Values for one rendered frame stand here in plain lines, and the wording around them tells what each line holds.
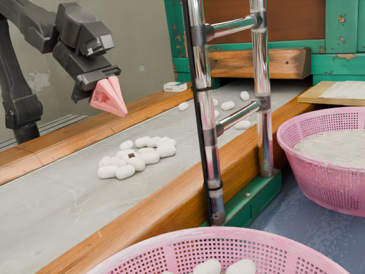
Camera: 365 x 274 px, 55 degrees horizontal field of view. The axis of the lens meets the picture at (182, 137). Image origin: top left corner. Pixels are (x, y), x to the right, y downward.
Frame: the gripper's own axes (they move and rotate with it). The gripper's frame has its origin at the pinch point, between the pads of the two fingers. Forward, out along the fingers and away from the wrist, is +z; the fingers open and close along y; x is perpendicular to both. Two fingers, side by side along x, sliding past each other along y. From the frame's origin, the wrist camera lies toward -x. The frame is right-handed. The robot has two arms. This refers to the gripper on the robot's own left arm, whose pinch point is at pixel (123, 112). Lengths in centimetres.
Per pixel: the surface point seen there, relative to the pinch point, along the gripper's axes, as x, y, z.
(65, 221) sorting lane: -1.8, -22.8, 13.6
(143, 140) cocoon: 2.7, 1.2, 6.0
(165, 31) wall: 55, 116, -72
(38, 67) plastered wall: 145, 97, -152
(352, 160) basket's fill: -19.2, 11.0, 34.8
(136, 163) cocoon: -2.1, -7.5, 11.4
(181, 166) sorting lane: -4.4, -2.6, 16.7
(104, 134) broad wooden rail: 11.8, 2.0, -3.8
